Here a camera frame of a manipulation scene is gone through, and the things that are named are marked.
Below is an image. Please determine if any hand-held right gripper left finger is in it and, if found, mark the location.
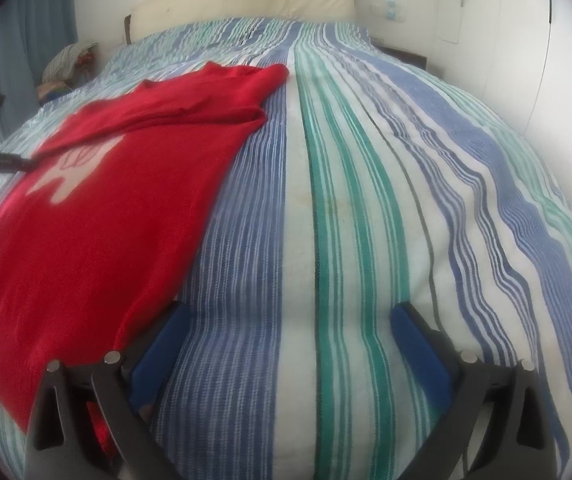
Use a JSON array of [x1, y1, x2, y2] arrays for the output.
[[24, 302, 193, 480]]

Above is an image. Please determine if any dark wooden nightstand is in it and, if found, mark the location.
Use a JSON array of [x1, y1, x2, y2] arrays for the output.
[[373, 35, 427, 69]]

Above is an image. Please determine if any red sweater with white print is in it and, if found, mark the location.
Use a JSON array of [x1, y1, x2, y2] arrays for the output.
[[0, 61, 288, 461]]

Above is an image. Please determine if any white wall socket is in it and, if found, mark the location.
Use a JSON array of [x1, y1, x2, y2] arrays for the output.
[[373, 0, 407, 22]]

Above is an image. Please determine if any striped blue green bedspread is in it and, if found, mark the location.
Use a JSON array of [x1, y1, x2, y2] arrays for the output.
[[0, 16, 572, 480]]

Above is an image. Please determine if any blue curtain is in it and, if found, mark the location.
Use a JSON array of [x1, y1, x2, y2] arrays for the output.
[[0, 0, 79, 146]]

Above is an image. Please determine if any cream padded headboard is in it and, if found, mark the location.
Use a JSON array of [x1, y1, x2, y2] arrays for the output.
[[124, 0, 357, 46]]

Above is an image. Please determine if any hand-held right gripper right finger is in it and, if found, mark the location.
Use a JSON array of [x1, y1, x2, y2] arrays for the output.
[[390, 301, 560, 480]]

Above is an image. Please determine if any pile of folded clothes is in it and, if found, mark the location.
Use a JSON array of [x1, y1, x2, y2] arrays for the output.
[[37, 42, 99, 104]]

